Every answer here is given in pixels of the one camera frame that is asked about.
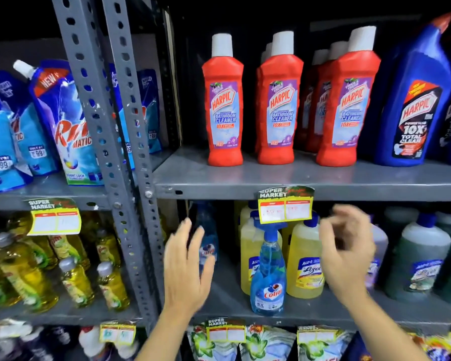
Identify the person's left hand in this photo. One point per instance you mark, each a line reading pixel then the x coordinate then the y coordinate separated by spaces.
pixel 182 274

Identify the person's right hand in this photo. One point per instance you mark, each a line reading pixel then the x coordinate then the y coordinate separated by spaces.
pixel 351 259

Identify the person's left thumb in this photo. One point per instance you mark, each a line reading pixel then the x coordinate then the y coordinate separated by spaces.
pixel 208 276

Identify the person's right thumb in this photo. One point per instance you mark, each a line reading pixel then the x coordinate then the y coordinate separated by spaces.
pixel 326 236

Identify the person's left middle finger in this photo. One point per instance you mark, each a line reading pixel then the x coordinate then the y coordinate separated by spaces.
pixel 185 236

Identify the person's left forearm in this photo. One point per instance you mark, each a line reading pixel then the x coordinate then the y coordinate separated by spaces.
pixel 165 338

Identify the person's right forearm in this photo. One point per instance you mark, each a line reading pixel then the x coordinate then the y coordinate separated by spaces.
pixel 383 330

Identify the blue glass cleaner spray bottle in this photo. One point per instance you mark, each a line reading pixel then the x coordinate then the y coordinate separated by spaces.
pixel 268 281
pixel 209 244

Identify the yellow floor cleaner bottle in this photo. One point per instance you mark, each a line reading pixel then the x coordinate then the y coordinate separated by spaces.
pixel 250 255
pixel 245 216
pixel 304 266

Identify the lavender floor cleaner bottle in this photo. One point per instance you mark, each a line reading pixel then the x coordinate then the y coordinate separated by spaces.
pixel 376 259

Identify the grey metal shelving rack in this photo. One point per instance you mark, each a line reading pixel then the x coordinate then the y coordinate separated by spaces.
pixel 79 71
pixel 323 180

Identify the white green detergent pouch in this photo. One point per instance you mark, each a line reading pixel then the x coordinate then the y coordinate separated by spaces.
pixel 323 353
pixel 267 347
pixel 210 351

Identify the dark blue pouch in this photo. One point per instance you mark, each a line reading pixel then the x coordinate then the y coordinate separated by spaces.
pixel 355 351

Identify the row of red cleaner bottles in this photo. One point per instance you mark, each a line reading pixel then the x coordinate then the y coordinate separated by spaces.
pixel 280 116

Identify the white bottle red cap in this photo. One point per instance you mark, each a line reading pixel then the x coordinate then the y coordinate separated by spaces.
pixel 94 345

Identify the blue detergent pouch with spout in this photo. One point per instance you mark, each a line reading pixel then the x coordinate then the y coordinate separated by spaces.
pixel 73 135

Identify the orange pouch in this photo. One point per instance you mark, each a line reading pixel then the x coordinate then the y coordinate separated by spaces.
pixel 439 351

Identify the group of yellow dishwash bottles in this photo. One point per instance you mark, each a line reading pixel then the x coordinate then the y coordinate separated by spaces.
pixel 26 270

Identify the dark purple bottle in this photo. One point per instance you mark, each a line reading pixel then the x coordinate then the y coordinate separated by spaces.
pixel 18 344

